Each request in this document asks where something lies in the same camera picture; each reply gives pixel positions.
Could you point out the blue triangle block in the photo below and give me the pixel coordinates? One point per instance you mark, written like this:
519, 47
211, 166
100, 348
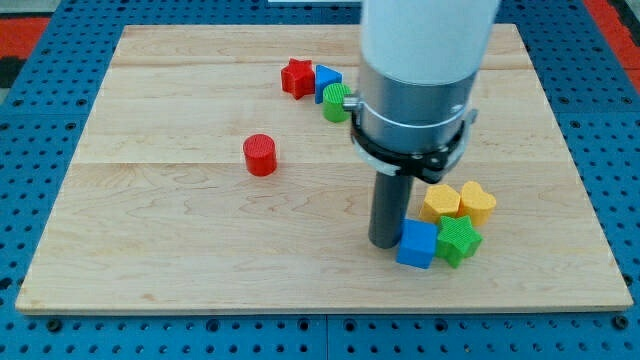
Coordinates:
324, 76

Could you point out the yellow heart block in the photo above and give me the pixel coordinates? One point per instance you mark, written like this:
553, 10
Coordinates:
476, 203

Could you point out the red star block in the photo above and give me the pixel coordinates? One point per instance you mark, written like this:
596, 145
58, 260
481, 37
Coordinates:
298, 78

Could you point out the green star block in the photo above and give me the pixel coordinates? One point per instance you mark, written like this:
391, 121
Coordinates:
457, 239

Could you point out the yellow pentagon block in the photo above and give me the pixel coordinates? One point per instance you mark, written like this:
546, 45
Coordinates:
439, 200

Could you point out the blue cube block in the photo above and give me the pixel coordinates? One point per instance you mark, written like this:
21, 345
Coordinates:
417, 246

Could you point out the green cylinder block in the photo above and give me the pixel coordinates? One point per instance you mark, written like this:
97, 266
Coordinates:
333, 97

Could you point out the red cylinder block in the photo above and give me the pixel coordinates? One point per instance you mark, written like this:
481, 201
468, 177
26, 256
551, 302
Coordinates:
260, 155

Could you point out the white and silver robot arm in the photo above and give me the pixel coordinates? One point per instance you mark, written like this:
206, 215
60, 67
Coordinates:
419, 59

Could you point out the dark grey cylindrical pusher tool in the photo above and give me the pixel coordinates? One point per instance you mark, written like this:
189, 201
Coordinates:
389, 205

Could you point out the light wooden board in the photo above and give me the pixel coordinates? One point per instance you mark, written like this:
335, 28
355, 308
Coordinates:
158, 214

